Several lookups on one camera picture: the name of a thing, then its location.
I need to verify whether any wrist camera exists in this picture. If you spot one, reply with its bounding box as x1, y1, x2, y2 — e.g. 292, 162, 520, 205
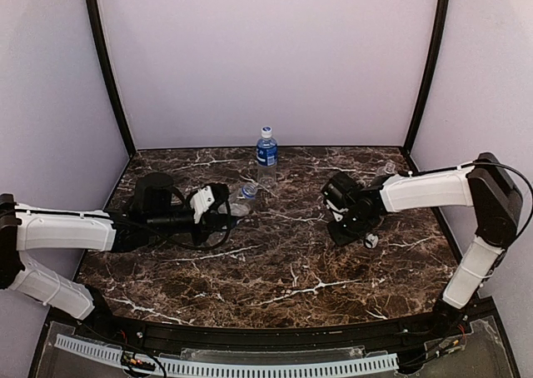
323, 197, 348, 221
187, 183, 229, 224

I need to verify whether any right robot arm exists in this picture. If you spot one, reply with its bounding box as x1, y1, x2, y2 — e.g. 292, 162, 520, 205
321, 152, 529, 310

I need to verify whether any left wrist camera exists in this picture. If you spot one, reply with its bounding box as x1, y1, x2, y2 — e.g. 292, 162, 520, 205
187, 183, 229, 224

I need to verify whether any black front table rail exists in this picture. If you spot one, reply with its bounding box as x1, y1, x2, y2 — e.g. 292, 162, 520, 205
49, 306, 476, 356

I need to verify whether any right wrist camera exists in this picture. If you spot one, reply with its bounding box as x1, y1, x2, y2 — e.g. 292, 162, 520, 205
323, 197, 348, 221

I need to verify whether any black frame post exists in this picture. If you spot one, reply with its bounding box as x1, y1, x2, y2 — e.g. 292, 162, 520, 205
85, 0, 137, 158
403, 0, 449, 155

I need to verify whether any white slotted cable duct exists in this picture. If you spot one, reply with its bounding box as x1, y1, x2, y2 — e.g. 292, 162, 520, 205
54, 334, 399, 377

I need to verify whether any clear bottle white cap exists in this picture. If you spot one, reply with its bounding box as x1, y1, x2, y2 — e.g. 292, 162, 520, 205
375, 161, 397, 178

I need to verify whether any left black frame post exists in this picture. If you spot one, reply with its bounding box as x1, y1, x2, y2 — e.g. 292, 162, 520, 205
85, 0, 137, 158

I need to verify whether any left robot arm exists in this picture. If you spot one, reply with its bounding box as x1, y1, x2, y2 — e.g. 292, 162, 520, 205
1, 172, 235, 321

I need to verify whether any right black frame post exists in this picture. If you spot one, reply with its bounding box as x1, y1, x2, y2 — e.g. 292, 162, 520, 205
403, 0, 449, 155

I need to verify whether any tall bottle blue cap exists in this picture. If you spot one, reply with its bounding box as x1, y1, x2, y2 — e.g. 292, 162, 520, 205
228, 182, 258, 217

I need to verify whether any short bottle blue label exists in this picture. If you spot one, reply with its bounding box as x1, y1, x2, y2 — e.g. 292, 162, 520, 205
256, 127, 278, 188

